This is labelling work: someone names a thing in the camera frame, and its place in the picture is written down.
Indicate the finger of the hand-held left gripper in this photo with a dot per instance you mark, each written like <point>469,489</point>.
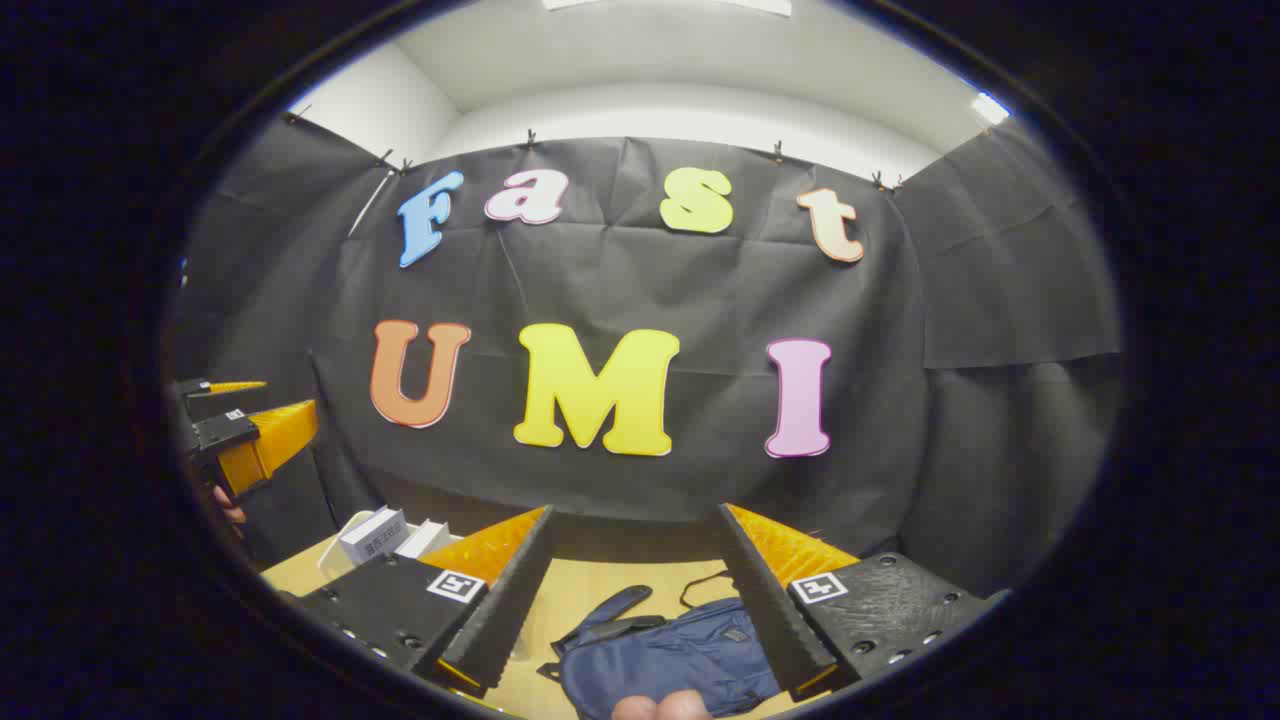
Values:
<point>215,387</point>
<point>265,445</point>

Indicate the thin white rod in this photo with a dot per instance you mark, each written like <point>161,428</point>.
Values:
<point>370,205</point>

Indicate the blue schoolbag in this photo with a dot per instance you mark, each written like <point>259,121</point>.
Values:
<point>660,660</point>

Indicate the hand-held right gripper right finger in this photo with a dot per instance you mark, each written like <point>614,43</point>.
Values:
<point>775,620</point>

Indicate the black backdrop cloth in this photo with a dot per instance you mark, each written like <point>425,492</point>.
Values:
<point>650,280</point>

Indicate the white bookshelf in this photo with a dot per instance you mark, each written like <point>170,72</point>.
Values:
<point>330,548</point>

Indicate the row of black cloth clips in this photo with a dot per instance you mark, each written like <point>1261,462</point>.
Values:
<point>530,138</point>

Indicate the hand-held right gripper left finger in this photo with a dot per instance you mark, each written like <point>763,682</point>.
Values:
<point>510,610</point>

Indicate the white ceiling light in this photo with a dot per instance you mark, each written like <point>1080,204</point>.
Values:
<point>680,5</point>
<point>990,108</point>

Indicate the book with purple figure cover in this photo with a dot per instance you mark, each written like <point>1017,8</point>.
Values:
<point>372,538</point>

